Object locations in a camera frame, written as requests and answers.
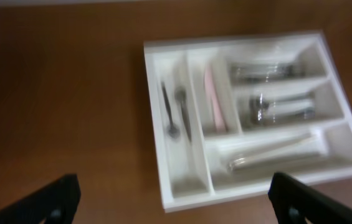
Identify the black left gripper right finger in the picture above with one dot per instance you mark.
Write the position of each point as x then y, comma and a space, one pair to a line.
295, 202

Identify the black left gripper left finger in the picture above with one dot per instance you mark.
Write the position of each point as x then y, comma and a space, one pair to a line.
56, 202

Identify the pink plastic knife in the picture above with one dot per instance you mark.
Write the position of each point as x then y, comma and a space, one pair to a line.
211, 95

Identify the large steel tablespoon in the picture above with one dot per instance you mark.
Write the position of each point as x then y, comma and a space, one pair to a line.
260, 103

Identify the steel fork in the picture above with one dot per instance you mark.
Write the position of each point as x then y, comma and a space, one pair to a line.
255, 79
261, 68

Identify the small thin steel teaspoon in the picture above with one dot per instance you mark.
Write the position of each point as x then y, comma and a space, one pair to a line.
172, 130

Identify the steel teaspoon patterned handle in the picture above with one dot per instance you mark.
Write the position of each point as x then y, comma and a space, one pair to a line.
181, 99

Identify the white plastic cutlery tray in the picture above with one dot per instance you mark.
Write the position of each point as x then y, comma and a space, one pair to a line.
193, 174

